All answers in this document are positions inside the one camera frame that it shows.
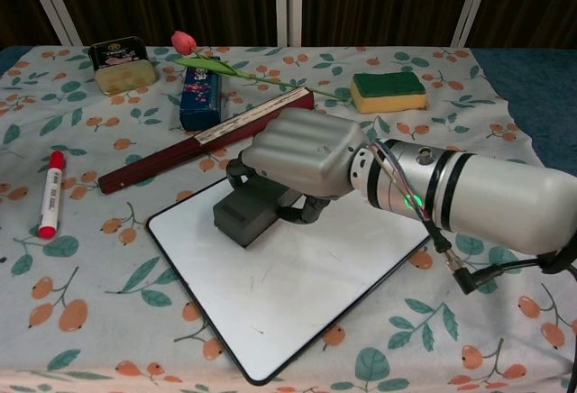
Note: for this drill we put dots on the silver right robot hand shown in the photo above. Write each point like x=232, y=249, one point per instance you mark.
x=302, y=149

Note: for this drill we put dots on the grey whiteboard eraser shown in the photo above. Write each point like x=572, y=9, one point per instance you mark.
x=245, y=219

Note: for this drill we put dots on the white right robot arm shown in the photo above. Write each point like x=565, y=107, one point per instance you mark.
x=473, y=190

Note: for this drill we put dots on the white whiteboard black frame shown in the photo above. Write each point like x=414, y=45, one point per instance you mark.
x=293, y=294

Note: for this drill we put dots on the red white marker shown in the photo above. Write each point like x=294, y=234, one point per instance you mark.
x=50, y=194

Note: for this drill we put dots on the yellow sponge with green pad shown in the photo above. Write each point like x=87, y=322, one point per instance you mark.
x=387, y=92

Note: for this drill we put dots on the blue rectangular box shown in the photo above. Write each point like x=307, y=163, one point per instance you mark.
x=200, y=100

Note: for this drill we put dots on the pink artificial tulip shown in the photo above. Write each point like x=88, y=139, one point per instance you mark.
x=216, y=65

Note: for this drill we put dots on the dark red folding fan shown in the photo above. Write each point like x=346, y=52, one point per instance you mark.
x=180, y=154

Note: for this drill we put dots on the black luncheon meat tin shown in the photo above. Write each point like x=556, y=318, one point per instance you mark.
x=121, y=66

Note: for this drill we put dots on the floral printed tablecloth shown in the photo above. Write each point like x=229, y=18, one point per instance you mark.
x=90, y=276

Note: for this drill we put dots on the white metal frame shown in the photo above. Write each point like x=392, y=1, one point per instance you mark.
x=288, y=1

